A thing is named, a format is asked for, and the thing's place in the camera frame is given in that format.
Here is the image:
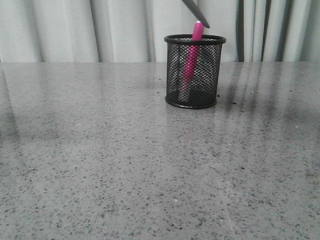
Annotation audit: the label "grey pleated curtain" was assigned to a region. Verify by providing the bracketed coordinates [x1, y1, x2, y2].
[0, 0, 320, 63]

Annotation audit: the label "grey orange handled scissors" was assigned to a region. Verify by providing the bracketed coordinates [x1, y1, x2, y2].
[182, 0, 210, 29]

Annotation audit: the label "black mesh pen cup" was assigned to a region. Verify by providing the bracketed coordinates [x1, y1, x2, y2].
[164, 34, 226, 109]

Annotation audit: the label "pink marker pen clear cap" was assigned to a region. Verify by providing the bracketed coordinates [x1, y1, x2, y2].
[178, 20, 205, 102]

